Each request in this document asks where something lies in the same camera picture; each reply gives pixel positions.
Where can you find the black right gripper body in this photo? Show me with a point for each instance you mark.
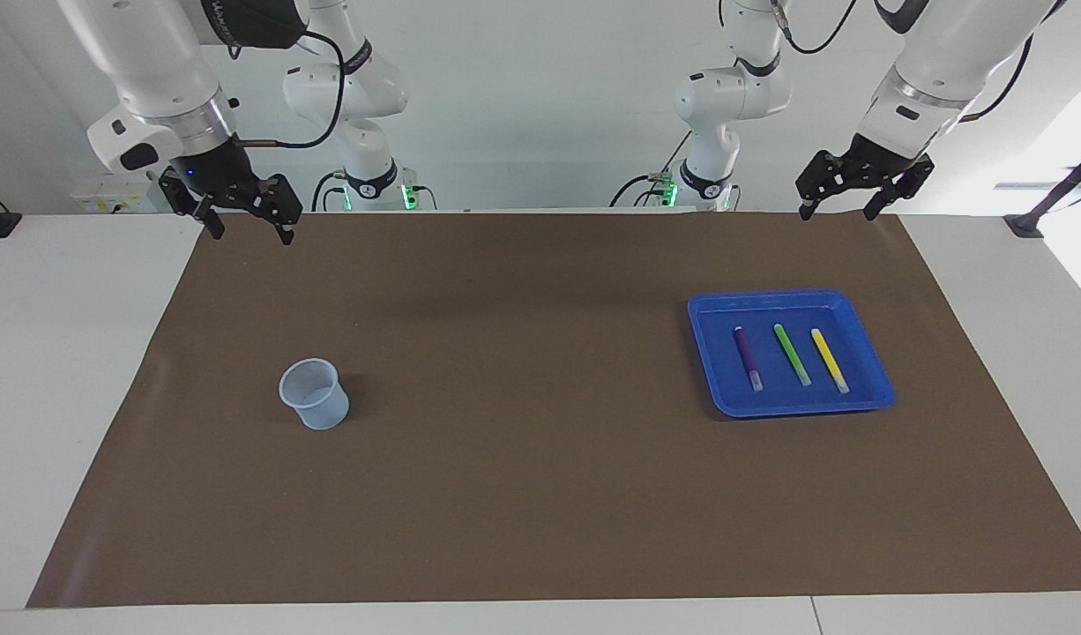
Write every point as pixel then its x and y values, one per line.
pixel 219 172

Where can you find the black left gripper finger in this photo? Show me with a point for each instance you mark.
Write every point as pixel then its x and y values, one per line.
pixel 818 176
pixel 909 185

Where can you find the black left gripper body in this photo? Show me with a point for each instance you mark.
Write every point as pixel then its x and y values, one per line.
pixel 880 159

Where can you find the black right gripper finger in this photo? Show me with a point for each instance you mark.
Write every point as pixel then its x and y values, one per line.
pixel 283 203
pixel 183 198

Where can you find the green marker pen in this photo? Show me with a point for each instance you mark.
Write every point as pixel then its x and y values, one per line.
pixel 791 354

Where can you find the yellow marker pen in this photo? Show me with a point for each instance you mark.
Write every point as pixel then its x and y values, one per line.
pixel 829 360

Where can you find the purple marker pen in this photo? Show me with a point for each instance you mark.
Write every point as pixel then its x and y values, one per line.
pixel 746 357

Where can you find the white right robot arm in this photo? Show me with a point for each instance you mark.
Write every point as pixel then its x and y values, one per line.
pixel 152 53

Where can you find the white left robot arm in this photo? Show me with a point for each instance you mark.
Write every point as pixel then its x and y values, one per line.
pixel 955 53

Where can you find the blue plastic tray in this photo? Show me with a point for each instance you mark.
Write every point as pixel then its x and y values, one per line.
pixel 796 310

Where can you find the white power strip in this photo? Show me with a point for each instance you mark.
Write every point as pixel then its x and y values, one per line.
pixel 100 198

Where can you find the translucent plastic cup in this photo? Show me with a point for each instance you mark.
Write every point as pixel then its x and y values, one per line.
pixel 324 416

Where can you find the brown table mat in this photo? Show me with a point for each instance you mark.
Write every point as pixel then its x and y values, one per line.
pixel 540 485

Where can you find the black stand bracket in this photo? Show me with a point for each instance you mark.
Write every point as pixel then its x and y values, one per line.
pixel 1025 225

